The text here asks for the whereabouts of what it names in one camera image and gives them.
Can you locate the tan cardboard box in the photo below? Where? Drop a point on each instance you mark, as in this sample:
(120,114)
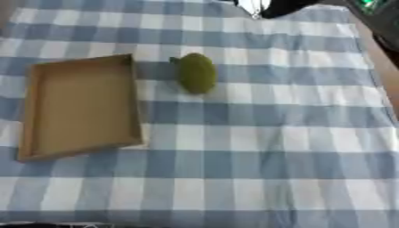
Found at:
(83,107)

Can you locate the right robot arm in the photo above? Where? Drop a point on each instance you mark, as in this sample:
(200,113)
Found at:
(382,20)

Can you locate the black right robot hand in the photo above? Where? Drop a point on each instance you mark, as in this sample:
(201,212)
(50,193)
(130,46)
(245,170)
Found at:
(283,7)

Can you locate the green toy fruit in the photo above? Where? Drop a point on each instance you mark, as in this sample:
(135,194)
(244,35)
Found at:
(197,73)

